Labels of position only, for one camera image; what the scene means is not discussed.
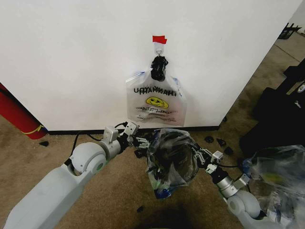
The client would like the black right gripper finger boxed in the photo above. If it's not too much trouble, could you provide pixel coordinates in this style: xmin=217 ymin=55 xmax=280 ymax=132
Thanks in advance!
xmin=193 ymin=155 xmax=211 ymax=169
xmin=190 ymin=146 xmax=212 ymax=159

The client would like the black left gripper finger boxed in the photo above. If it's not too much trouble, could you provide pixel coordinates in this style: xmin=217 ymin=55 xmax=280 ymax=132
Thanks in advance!
xmin=132 ymin=135 xmax=150 ymax=146
xmin=133 ymin=144 xmax=150 ymax=158

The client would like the black bin with clear liner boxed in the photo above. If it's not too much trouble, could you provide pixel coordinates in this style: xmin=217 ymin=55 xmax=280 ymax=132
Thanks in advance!
xmin=144 ymin=128 xmax=199 ymax=199

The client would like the white smiley plastic bag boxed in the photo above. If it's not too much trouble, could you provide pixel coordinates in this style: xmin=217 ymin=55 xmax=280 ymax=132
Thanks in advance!
xmin=125 ymin=68 xmax=188 ymax=127

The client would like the clear crumpled plastic bag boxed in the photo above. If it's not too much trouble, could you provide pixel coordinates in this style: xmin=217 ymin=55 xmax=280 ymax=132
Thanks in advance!
xmin=242 ymin=144 xmax=305 ymax=229

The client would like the black knotted bag bundle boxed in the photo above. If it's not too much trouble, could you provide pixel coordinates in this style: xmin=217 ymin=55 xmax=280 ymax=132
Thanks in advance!
xmin=150 ymin=55 xmax=169 ymax=82

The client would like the black equipment case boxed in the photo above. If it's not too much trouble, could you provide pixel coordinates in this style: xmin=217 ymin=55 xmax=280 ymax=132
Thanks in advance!
xmin=239 ymin=65 xmax=305 ymax=158

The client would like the red tape strip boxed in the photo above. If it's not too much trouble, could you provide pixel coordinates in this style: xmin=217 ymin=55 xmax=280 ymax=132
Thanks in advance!
xmin=152 ymin=35 xmax=168 ymax=45

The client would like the red cylinder with yellow band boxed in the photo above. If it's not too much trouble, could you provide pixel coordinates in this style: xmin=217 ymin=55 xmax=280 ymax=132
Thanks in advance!
xmin=0 ymin=82 xmax=47 ymax=141

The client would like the black folding stand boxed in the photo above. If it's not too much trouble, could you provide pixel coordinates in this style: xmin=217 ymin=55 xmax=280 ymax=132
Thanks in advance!
xmin=278 ymin=22 xmax=302 ymax=41

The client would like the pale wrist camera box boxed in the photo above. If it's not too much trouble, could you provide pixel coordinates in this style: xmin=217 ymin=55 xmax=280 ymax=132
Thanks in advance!
xmin=211 ymin=150 xmax=224 ymax=161
xmin=124 ymin=121 xmax=140 ymax=135

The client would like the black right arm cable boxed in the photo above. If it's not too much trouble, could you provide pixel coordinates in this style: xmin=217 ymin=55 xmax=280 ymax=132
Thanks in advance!
xmin=220 ymin=160 xmax=248 ymax=186

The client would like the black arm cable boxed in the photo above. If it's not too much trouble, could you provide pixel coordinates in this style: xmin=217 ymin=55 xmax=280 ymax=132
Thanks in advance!
xmin=63 ymin=122 xmax=131 ymax=167
xmin=220 ymin=160 xmax=248 ymax=186

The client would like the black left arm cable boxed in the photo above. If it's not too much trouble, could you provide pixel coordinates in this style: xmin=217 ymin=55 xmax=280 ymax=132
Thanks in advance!
xmin=63 ymin=122 xmax=131 ymax=167

